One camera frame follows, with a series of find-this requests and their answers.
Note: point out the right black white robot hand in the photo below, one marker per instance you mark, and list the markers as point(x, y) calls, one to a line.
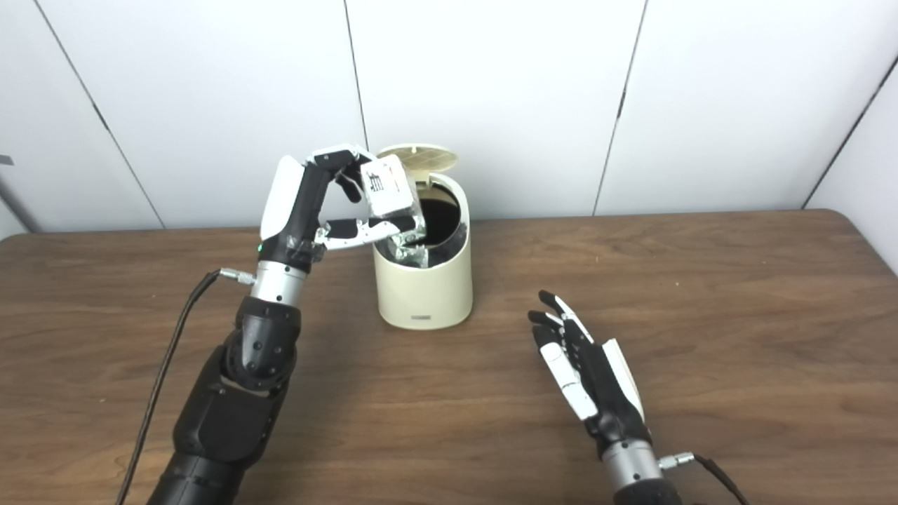
point(603, 393)

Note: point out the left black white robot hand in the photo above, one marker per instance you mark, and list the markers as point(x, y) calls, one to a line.
point(298, 210)

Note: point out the white green milk carton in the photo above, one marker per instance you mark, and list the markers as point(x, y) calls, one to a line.
point(389, 189)

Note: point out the cream round bin lid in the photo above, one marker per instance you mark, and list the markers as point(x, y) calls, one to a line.
point(428, 158)

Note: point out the cream-colored desktop bin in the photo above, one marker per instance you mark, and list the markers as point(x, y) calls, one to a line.
point(424, 294)

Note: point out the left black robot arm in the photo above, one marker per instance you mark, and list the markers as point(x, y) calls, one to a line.
point(231, 400)

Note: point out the black bin liner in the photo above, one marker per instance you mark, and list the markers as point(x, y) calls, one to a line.
point(445, 224)

